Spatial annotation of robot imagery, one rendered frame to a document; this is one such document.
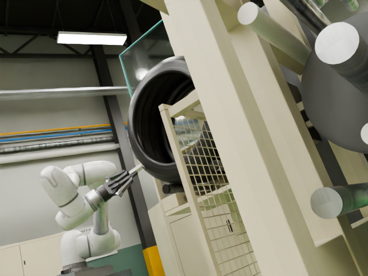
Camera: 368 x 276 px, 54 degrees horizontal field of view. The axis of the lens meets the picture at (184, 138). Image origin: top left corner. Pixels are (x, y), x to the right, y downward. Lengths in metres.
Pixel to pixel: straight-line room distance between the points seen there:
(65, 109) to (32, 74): 1.40
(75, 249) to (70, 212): 0.95
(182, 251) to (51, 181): 1.13
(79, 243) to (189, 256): 0.73
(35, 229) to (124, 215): 2.25
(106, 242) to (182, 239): 0.51
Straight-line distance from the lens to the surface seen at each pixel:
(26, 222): 9.84
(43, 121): 10.83
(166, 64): 1.71
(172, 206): 1.65
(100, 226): 2.51
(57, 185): 1.63
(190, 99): 0.99
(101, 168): 2.21
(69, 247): 2.61
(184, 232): 2.43
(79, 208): 1.67
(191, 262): 2.43
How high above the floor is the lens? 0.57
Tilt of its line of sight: 18 degrees up
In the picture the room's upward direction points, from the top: 18 degrees counter-clockwise
